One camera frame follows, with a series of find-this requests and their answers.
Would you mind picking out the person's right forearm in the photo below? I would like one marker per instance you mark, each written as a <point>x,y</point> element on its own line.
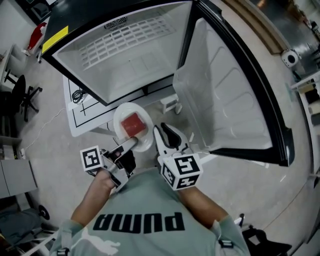
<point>200,207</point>

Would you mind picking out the white round plate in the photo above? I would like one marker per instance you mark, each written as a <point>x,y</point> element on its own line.
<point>130,107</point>

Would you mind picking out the white round appliance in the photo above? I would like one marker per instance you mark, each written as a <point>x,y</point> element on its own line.
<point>290,58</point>

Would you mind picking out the red and white chair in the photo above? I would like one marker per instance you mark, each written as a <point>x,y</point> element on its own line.
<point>36,37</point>

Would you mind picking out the black mini fridge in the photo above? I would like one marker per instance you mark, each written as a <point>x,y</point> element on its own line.
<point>112,70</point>

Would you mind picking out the grey cabinet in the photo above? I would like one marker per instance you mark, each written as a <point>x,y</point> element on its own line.
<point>15,178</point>

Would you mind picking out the black office chair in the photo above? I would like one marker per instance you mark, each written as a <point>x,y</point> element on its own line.
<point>21,87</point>

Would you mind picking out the white shelving unit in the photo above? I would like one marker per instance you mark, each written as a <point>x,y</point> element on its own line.
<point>310,112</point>

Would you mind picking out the white desk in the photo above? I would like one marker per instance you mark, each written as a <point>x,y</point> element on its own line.
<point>12,62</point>

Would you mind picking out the white stool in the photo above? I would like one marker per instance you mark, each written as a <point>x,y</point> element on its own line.
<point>170,102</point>

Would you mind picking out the black round disc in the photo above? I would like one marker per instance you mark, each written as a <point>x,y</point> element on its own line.
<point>43,212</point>

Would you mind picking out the white power plug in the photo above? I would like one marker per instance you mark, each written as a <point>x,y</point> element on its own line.
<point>23,153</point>

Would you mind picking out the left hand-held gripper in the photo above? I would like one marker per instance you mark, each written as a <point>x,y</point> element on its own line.
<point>91,158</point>

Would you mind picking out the person's left forearm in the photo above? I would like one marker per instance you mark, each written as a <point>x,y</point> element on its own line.
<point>92,200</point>

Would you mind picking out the person's green t-shirt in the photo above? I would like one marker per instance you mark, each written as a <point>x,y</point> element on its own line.
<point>150,200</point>

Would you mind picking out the wooden step platform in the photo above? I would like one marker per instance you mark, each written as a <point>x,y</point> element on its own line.
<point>262,25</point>

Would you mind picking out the white table with black lines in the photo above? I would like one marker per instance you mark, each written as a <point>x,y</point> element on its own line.
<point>75,117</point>

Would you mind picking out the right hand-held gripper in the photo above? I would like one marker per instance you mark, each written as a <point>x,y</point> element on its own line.
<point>183,165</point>

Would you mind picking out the red food block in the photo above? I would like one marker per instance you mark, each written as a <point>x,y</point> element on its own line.
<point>133,123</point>

